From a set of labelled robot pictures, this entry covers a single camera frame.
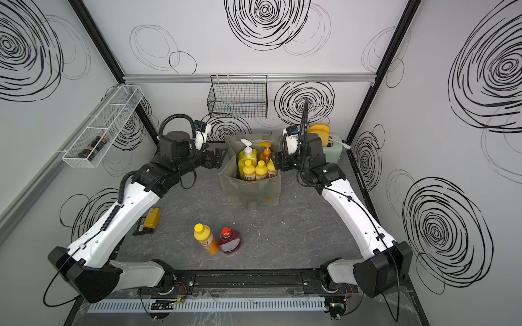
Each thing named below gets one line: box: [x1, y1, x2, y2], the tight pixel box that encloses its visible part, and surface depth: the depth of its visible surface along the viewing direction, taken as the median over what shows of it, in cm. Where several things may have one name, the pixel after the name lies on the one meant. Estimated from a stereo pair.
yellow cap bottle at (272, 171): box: [267, 158, 278, 179], surface depth 86 cm
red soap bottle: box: [218, 226, 242, 254], surface depth 74 cm
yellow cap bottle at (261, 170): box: [254, 159, 268, 177], surface depth 85 cm
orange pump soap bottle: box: [258, 141, 272, 163], surface depth 88 cm
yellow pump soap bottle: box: [237, 138, 258, 179], surface depth 88 cm
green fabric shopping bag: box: [218, 133, 283, 210], surface depth 85 cm
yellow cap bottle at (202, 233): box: [193, 222, 219, 256], surface depth 68 cm
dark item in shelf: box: [77, 133, 110, 161], surface depth 69 cm
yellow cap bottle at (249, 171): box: [242, 159, 256, 182], surface depth 84 cm
